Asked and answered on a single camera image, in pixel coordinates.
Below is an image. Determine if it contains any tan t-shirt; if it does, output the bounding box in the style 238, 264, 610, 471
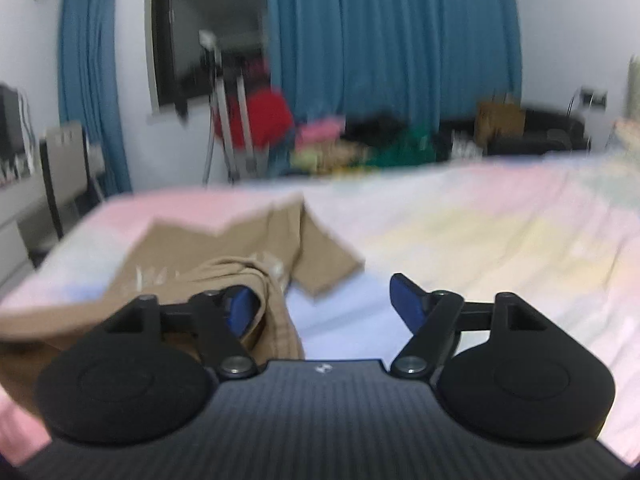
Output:
1, 200, 363, 413

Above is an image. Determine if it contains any pastel bed sheet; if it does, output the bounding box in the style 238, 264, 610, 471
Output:
1, 154, 639, 463

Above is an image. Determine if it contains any green garment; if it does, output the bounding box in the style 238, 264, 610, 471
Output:
366, 128, 437, 169

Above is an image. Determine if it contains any black garment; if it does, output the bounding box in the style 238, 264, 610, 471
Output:
342, 112, 408, 148

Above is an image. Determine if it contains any grey black chair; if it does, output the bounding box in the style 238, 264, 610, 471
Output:
39, 122, 105, 240

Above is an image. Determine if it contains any brown paper bag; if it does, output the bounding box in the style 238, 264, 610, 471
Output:
474, 93, 526, 148

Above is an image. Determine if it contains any red garment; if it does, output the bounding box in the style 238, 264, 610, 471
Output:
227, 88, 295, 150

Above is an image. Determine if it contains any white dressing table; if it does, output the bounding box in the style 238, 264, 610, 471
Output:
0, 174, 55, 296

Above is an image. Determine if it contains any pink garment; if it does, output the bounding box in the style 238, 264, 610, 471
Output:
295, 116, 346, 148

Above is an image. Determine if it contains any black sofa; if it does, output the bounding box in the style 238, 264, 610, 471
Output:
432, 108, 590, 162

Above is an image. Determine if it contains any wavy vanity mirror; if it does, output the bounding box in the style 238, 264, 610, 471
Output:
0, 84, 36, 188

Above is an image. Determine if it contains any blue curtain left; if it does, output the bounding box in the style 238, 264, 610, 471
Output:
58, 0, 131, 196

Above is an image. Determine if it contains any blue curtain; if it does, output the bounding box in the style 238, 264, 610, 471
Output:
268, 0, 522, 128
58, 0, 131, 196

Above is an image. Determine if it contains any blue curtain right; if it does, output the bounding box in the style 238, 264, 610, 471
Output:
268, 0, 522, 128

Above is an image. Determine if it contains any dark window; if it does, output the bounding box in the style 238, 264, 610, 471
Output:
146, 0, 267, 107

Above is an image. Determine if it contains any wall power outlet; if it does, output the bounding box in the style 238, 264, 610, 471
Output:
579, 87, 608, 110

